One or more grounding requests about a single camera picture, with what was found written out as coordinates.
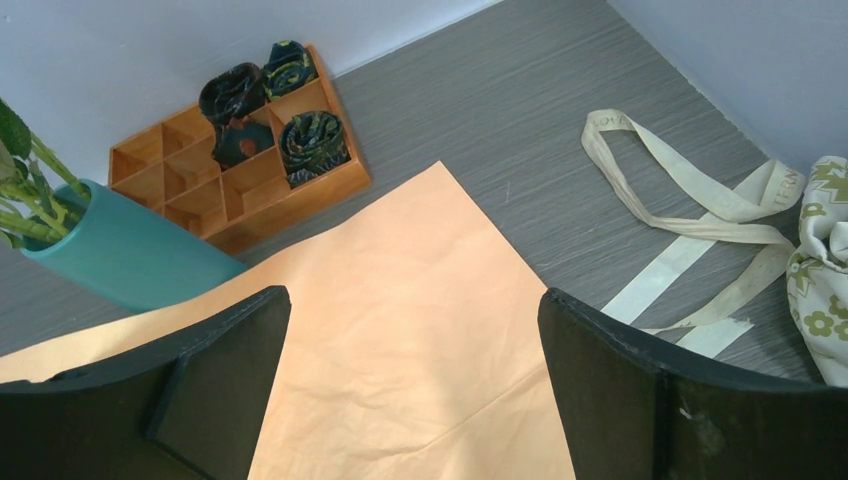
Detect dark rolled cloth back left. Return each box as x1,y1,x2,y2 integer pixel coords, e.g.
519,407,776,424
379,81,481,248
198,62,266,126

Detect dark rolled cloth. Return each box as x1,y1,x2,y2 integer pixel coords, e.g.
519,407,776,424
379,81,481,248
278,110,351,189
198,62,266,126
262,40,318,100
212,116,274,170

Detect green and peach wrapping paper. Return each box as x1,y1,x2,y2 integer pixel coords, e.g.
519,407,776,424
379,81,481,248
1,163,574,479

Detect dark rolled cloth front right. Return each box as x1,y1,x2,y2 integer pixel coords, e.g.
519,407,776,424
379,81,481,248
278,110,351,189

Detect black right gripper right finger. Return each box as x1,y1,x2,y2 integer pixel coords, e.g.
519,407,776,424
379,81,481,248
538,288,847,479

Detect dark rolled cloth back right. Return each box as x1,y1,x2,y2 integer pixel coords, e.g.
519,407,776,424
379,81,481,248
262,40,318,100

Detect cream printed ribbon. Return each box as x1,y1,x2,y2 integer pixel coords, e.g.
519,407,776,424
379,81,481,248
581,109,806,358

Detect teal cylindrical vase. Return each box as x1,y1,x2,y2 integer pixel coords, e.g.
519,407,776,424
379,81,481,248
22,179,247,313

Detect dark rolled cloth middle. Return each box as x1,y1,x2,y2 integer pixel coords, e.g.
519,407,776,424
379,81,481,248
212,116,274,170

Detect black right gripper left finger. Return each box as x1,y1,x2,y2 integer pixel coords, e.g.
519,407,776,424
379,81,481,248
1,286,291,479

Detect cream green printed cloth bag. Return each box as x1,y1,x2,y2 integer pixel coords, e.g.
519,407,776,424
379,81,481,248
786,156,847,387

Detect orange wooden compartment tray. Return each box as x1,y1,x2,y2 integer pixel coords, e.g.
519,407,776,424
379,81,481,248
108,44,372,255

